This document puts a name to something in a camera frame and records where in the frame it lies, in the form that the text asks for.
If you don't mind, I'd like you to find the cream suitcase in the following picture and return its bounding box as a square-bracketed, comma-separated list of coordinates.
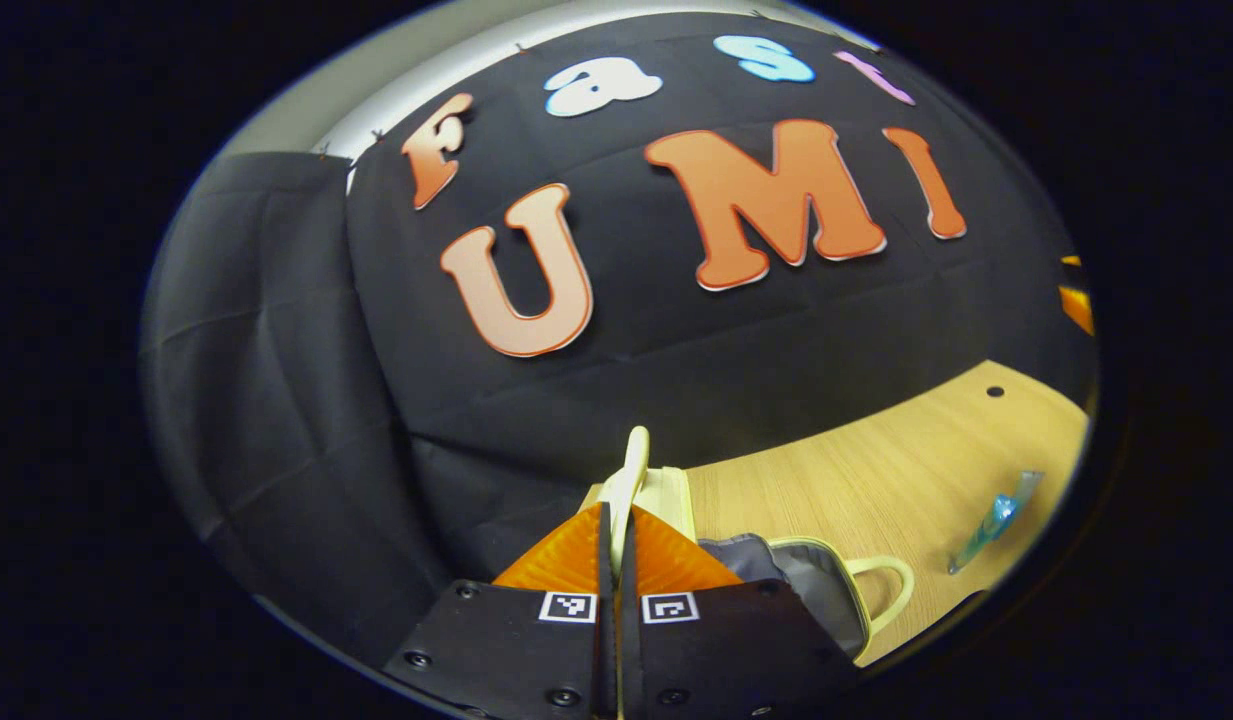
[579, 425, 917, 666]

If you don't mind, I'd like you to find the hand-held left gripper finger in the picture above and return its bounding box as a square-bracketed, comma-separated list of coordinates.
[617, 505, 862, 720]
[381, 500, 618, 719]

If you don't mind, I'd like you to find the blue squeeze tube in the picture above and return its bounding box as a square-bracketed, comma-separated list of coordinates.
[948, 470, 1045, 576]

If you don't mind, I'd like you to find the black backdrop cloth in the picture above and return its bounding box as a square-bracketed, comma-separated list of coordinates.
[141, 12, 1097, 671]

